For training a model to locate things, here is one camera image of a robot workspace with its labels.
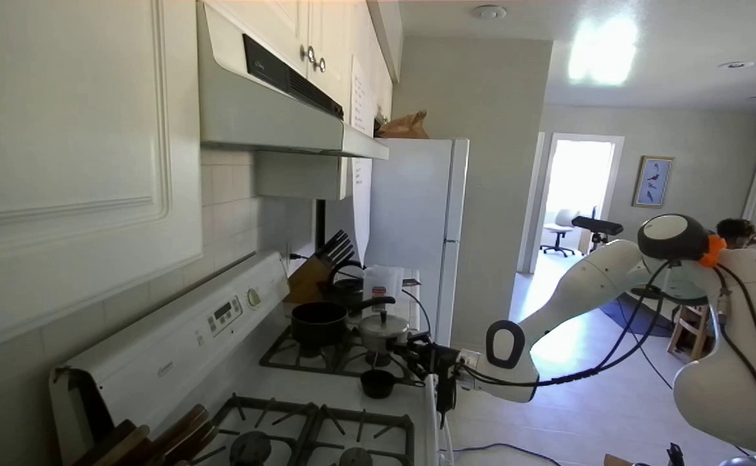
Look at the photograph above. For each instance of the black measuring cup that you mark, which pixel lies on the black measuring cup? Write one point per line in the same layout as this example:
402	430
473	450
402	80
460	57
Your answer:
378	383

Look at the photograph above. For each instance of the blue rug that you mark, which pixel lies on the blue rug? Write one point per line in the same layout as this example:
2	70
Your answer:
644	313

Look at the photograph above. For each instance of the round ceiling light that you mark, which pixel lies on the round ceiling light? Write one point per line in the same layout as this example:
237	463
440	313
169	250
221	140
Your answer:
489	10

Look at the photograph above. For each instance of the white upper cabinet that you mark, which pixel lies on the white upper cabinet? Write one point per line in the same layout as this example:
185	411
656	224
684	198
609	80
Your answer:
341	42
57	105

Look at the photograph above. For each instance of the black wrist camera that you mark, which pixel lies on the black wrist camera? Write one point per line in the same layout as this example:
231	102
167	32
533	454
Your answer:
446	391

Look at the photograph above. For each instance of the bright doorway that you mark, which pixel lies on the bright doorway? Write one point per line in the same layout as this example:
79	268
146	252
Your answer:
581	172

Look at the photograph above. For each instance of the person with dark hair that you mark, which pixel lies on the person with dark hair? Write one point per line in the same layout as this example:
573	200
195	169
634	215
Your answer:
735	230

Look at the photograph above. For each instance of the brown cardboard box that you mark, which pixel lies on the brown cardboard box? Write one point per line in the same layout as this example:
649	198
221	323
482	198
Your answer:
616	459

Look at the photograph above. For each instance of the white gas stove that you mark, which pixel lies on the white gas stove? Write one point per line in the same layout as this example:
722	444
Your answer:
161	353

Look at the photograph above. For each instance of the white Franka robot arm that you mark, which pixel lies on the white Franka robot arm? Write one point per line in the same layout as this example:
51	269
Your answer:
594	274

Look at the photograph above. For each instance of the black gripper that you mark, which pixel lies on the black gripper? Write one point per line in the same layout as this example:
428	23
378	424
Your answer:
440	364

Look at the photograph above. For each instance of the white boxy wall unit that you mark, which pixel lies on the white boxy wall unit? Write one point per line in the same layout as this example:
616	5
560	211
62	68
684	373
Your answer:
300	177

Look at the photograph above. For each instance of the wooden stool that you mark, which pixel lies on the wooden stool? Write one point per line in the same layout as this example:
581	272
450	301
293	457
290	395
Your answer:
687	326

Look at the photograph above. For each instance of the brown basket on refrigerator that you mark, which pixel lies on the brown basket on refrigerator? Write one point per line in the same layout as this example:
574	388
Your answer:
405	127

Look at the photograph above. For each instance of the silver pot lid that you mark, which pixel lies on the silver pot lid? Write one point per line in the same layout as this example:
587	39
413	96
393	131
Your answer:
384	323

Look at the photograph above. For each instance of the framed wall picture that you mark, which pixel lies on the framed wall picture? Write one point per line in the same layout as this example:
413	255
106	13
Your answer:
652	182

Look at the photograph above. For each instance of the small ceiling detector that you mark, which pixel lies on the small ceiling detector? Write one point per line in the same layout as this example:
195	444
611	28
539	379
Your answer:
735	66

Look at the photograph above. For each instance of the brown block with black utensils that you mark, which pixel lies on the brown block with black utensils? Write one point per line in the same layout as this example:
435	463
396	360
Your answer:
309	281

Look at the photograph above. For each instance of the small black floor object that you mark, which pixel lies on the small black floor object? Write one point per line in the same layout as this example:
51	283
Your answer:
673	457

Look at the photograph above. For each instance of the white refrigerator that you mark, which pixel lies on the white refrigerator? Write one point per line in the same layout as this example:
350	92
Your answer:
413	198

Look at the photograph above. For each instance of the wooden knife block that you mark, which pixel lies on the wooden knife block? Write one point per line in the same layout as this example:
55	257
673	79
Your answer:
134	444

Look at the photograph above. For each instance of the black stand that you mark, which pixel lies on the black stand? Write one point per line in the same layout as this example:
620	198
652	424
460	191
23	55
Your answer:
598	225

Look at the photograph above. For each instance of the office chair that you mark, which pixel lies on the office chair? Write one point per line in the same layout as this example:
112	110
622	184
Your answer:
560	233

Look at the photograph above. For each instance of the white range hood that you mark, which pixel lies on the white range hood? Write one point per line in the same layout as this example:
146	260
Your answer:
248	111

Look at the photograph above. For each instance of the black saucepan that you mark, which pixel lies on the black saucepan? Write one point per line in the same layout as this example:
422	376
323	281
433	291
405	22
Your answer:
317	326

